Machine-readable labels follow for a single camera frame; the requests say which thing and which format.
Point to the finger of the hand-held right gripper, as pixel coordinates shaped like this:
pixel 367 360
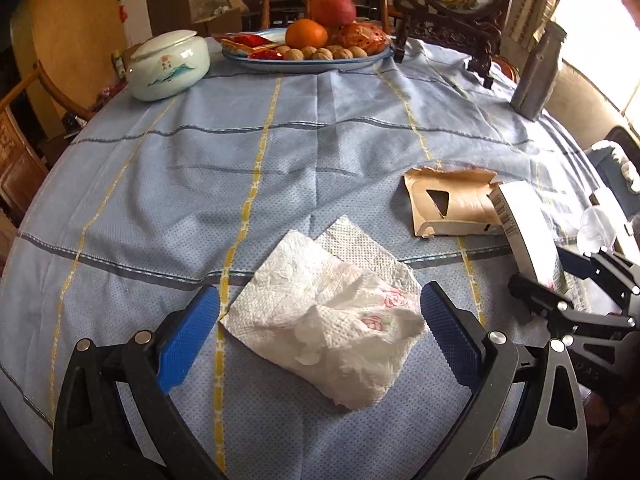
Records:
pixel 540 300
pixel 572 262

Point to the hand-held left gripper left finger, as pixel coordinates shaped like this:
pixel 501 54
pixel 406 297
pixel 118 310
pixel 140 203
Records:
pixel 187 340

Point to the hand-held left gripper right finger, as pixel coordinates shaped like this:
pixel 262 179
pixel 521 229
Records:
pixel 450 340

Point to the white carton box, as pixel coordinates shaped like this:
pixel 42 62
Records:
pixel 530 235

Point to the white floral paper napkin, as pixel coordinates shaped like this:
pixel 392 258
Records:
pixel 310 300

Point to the clear plastic wrapper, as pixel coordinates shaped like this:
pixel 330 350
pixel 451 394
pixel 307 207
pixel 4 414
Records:
pixel 597 230

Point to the dark chair with pale cushion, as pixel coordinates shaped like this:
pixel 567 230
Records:
pixel 620 160

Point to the torn brown cardboard piece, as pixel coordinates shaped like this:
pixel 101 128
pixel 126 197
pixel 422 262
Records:
pixel 465 210

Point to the blue checked tablecloth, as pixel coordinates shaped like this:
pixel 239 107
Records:
pixel 200 160

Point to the grey metal bottle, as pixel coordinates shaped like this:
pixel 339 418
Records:
pixel 537 75

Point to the carved wooden armchair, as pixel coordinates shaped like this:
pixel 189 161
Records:
pixel 20 170

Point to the white ceramic lidded jar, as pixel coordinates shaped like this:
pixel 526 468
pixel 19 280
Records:
pixel 165 70

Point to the red candy packet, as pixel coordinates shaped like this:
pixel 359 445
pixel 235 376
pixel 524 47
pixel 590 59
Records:
pixel 245 45

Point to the red patterned snack pack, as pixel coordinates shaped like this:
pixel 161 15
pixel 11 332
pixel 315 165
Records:
pixel 365 37

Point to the blue-rimmed fruit plate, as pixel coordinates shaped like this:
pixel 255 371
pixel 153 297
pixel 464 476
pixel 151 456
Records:
pixel 320 62

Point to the row of walnuts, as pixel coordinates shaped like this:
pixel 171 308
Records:
pixel 325 52

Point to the cardboard box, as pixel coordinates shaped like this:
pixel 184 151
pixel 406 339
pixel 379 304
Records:
pixel 225 15

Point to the orange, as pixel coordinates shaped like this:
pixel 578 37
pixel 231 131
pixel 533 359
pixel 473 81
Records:
pixel 306 34

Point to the red apple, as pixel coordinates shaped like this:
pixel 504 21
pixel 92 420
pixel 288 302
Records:
pixel 332 7

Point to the wooden slat-back chair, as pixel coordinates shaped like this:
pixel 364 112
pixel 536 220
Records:
pixel 280 0

